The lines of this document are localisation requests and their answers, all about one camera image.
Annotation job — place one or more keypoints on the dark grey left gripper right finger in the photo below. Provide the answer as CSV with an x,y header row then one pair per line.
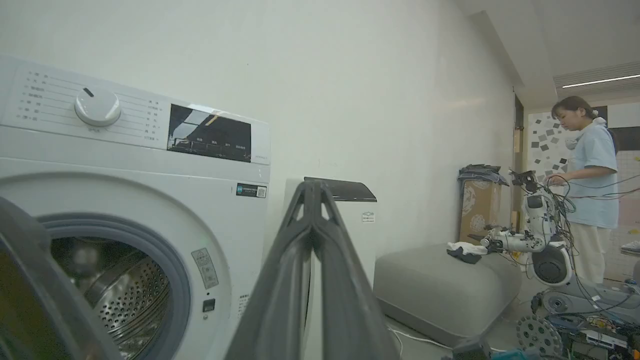
x,y
345,300

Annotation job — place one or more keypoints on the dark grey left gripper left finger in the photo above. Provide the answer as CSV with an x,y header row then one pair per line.
x,y
280,280

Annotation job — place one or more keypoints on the round washing machine door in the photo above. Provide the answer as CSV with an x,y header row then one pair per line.
x,y
30,300

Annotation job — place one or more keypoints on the grey rubber door gasket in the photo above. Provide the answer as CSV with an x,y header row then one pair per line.
x,y
172,270

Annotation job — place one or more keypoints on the black washing machine display panel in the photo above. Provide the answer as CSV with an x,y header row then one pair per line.
x,y
210,134

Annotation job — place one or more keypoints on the white front-load washing machine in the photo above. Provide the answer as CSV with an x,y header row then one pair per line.
x,y
150,180

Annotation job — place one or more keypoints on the white tower appliance black top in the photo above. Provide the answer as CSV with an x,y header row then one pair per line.
x,y
360,235

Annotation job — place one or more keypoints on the grey cushion ottoman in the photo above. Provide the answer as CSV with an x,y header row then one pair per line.
x,y
440,295

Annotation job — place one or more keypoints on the dark navy cloth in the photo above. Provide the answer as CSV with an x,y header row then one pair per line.
x,y
465,257

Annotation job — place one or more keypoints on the white cloth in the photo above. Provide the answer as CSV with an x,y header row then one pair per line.
x,y
465,246

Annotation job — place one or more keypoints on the perforated steel washer drum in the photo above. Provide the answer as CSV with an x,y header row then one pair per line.
x,y
125,295

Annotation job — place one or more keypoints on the brown cardboard box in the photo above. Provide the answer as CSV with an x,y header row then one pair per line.
x,y
477,212

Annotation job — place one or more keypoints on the dark clothes pile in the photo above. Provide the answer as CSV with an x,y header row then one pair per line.
x,y
481,172

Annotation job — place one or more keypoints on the white program dial knob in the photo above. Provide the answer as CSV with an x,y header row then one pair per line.
x,y
97,107

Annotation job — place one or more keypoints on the person in light blue shirt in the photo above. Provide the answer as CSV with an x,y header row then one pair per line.
x,y
595,170

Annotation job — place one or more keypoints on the linear ceiling light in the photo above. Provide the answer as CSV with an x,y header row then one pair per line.
x,y
600,80

